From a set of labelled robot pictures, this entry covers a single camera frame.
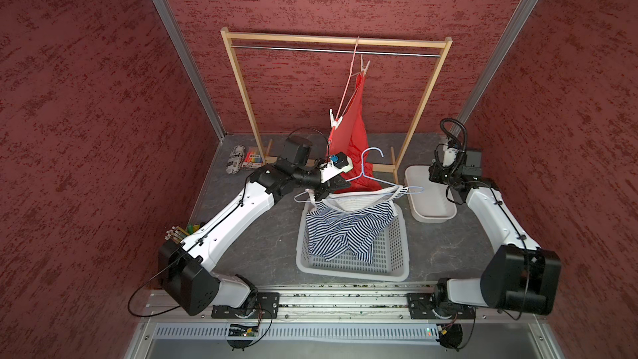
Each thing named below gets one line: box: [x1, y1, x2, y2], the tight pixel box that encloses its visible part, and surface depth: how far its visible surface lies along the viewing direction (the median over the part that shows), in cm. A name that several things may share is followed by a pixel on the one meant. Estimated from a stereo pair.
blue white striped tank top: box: [305, 186, 408, 263], surface depth 84 cm
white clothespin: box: [328, 108, 344, 130], surface depth 66 cm
